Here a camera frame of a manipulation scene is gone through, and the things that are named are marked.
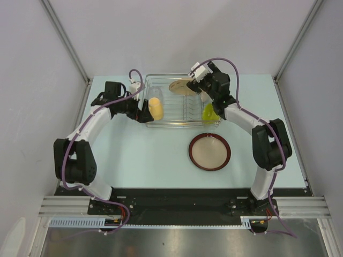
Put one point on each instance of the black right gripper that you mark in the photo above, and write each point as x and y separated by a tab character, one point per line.
193	85

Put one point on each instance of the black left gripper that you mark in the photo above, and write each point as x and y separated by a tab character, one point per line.
144	116

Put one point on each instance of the beige bird pattern plate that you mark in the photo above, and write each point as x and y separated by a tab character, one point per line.
179	87

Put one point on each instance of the cream yellow handled mug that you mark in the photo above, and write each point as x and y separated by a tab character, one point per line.
156	108

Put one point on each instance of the white bowl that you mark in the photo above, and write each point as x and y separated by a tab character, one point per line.
204	97

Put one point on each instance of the clear glass cup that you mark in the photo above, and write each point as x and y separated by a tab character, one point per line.
155	92

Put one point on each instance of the metal wire dish rack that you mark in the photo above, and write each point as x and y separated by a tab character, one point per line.
178	111

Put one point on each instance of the lime green bowl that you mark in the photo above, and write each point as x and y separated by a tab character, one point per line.
209	115

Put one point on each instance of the red rimmed cream plate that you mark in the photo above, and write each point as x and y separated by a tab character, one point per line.
209	152

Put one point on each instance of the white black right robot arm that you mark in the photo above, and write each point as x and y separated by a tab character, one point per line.
270	143

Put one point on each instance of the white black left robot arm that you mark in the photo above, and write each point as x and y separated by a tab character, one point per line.
74	160

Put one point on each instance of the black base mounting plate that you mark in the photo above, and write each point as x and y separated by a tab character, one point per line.
191	207

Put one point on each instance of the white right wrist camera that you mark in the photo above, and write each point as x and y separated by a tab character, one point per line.
199	71

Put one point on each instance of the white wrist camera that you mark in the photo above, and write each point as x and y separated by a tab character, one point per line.
199	71
134	86

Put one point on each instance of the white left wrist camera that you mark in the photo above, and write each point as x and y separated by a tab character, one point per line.
134	86

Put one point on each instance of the aluminium frame post left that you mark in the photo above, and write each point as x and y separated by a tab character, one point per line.
62	34

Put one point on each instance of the aluminium frame post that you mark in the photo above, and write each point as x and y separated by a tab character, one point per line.
62	34
315	8

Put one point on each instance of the aluminium front rail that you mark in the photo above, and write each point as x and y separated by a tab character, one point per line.
64	206

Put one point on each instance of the light blue cable duct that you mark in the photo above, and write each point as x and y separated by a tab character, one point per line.
77	222

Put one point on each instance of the aluminium frame post right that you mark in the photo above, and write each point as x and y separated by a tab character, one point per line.
315	8

